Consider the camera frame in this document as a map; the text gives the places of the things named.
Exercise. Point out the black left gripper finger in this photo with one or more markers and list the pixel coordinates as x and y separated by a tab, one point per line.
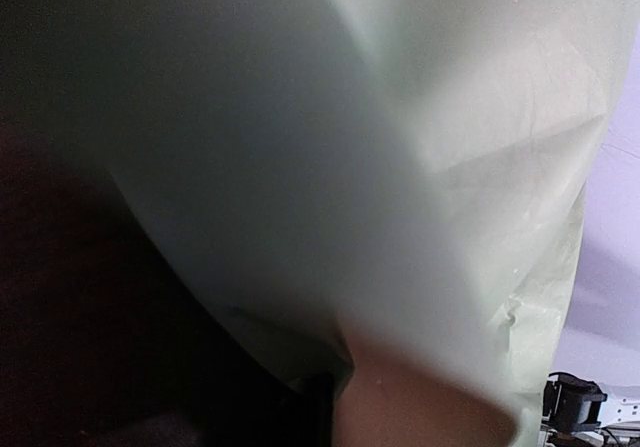
316	426

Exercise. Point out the peach wrapping paper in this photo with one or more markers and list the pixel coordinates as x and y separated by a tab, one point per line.
387	402

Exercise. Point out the green wrapping paper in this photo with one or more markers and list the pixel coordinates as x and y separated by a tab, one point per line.
203	201

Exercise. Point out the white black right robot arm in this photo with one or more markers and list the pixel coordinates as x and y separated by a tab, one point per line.
579	412

